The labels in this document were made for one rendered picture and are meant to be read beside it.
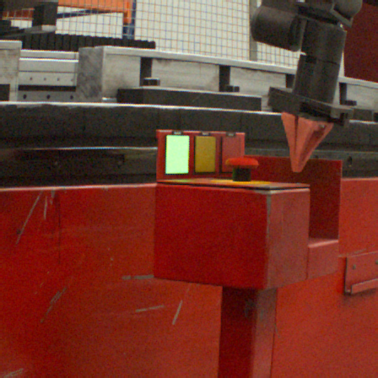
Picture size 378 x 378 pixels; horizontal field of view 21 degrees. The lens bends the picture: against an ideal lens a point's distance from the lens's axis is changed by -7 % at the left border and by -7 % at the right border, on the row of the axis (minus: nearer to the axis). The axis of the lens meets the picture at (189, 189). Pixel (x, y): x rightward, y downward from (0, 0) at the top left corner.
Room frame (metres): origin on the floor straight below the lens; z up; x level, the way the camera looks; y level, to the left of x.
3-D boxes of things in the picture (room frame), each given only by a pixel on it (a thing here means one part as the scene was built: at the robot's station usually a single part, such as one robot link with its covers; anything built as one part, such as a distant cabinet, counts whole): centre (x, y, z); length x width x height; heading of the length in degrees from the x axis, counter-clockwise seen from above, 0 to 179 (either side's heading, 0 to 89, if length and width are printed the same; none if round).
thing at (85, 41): (2.10, 0.24, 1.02); 0.44 x 0.06 x 0.04; 140
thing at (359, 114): (1.99, -0.26, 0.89); 0.30 x 0.05 x 0.03; 140
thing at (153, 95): (1.68, 0.00, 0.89); 0.30 x 0.05 x 0.03; 140
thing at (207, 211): (1.32, -0.08, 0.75); 0.20 x 0.16 x 0.18; 146
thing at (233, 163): (1.27, -0.06, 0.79); 0.04 x 0.04 x 0.04
